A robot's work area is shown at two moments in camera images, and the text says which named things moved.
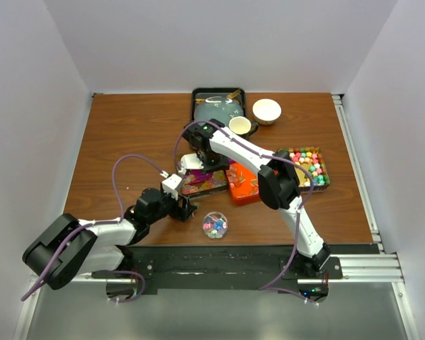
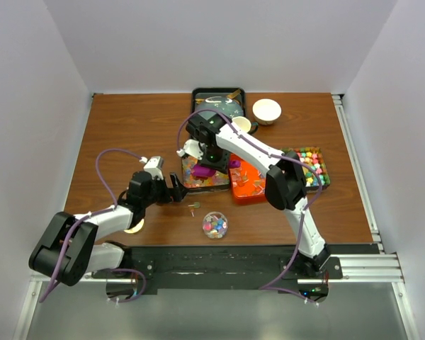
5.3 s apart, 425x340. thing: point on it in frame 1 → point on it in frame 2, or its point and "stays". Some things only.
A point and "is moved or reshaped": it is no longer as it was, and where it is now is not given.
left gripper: x=183 y=212 → x=178 y=190
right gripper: x=222 y=165 stays
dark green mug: x=242 y=126 stays
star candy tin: x=312 y=160 stays
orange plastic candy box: x=243 y=185 stays
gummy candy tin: x=217 y=181 is moved or reshaped
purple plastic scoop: x=197 y=175 is moved or reshaped
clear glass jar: x=214 y=224 stays
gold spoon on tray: x=231 y=95 stays
